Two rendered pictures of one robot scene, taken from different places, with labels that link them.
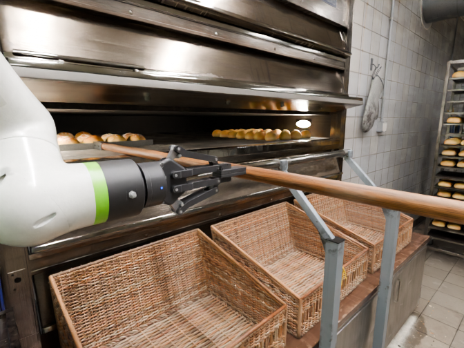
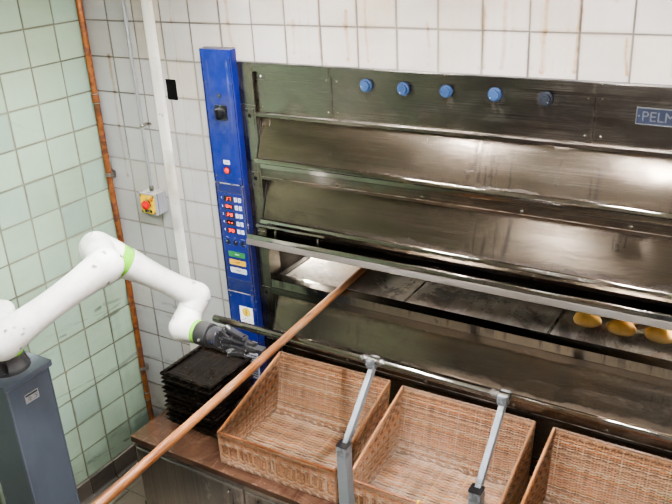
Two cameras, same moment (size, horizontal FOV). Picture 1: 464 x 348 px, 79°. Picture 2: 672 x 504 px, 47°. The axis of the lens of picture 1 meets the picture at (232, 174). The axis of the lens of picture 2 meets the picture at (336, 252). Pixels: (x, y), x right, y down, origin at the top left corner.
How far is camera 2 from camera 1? 2.75 m
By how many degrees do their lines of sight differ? 72
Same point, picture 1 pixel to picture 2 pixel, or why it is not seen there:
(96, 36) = (314, 202)
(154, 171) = (211, 334)
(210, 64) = (412, 227)
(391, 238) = not seen: outside the picture
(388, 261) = not seen: outside the picture
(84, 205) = (185, 336)
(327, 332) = not seen: outside the picture
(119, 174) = (197, 330)
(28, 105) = (186, 295)
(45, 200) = (175, 331)
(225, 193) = (428, 363)
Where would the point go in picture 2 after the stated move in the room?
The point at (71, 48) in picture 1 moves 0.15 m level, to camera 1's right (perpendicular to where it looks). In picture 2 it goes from (297, 213) to (306, 226)
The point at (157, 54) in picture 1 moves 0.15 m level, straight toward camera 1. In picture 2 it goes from (357, 217) to (323, 226)
